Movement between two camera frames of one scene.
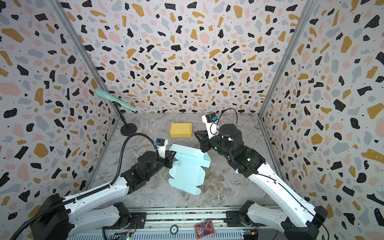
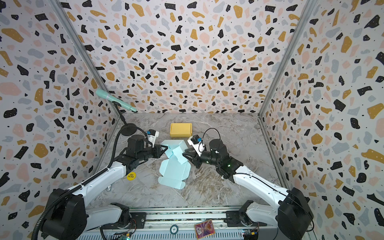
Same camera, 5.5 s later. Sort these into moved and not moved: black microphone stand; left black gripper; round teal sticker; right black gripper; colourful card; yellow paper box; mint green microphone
Moved: right black gripper; left black gripper
Not moved: black microphone stand; mint green microphone; round teal sticker; yellow paper box; colourful card
